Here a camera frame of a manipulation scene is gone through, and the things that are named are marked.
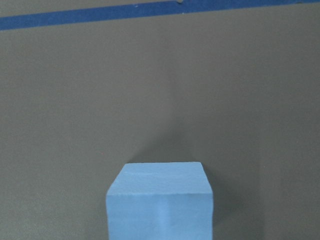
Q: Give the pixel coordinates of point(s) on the blue foam block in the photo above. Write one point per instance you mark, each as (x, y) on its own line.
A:
(160, 201)

